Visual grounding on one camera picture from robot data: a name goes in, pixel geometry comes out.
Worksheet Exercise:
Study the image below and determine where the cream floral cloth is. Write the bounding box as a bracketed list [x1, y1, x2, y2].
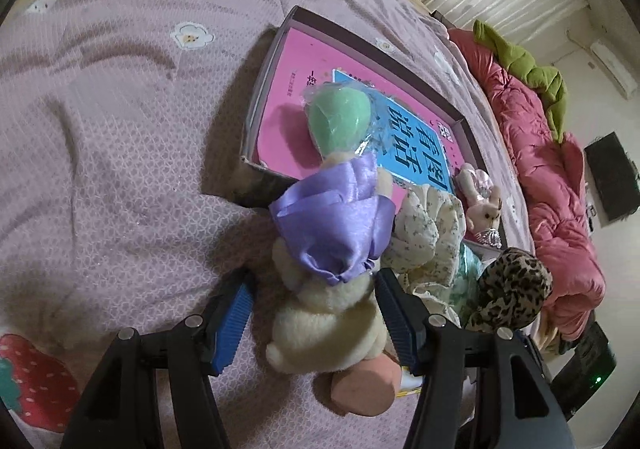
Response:
[382, 184, 468, 325]

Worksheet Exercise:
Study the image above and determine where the shallow purple cardboard box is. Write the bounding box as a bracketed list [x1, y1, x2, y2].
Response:
[239, 6, 488, 250]

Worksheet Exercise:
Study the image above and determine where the leopard print scrunchie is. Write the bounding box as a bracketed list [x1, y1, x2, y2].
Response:
[465, 246, 553, 332]

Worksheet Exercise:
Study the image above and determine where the pink quilt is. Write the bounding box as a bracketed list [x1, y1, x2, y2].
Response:
[447, 26, 606, 345]

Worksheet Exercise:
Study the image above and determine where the lilac printed bedsheet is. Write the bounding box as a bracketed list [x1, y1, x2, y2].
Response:
[0, 0, 536, 449]

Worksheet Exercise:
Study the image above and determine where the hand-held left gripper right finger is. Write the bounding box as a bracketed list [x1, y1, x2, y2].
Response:
[375, 268, 576, 449]

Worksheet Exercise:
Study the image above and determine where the teal plastic packet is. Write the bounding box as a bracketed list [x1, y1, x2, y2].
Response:
[447, 241, 488, 325]

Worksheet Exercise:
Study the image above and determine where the green sponge in plastic bag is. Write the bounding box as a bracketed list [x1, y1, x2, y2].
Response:
[302, 81, 386, 164]

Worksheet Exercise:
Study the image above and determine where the green garment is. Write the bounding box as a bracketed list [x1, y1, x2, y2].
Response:
[472, 20, 568, 142]

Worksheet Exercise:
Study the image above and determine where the pink bunny plush with crown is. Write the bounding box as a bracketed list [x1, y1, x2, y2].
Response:
[455, 163, 503, 247]

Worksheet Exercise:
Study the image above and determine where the cream plush toy purple hood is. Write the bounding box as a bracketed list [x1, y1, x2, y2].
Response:
[265, 151, 401, 375]

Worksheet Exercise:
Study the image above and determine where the peach sponge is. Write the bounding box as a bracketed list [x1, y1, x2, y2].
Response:
[332, 356, 403, 417]

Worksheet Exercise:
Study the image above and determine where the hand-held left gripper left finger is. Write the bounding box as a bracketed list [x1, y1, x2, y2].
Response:
[60, 269, 258, 449]

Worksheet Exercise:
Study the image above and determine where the black television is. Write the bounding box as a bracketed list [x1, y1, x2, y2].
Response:
[584, 131, 640, 225]

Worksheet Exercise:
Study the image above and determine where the pink book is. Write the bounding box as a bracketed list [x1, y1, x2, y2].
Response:
[250, 26, 461, 200]

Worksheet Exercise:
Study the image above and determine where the white air conditioner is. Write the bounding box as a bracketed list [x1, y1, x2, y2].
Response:
[590, 41, 638, 94]

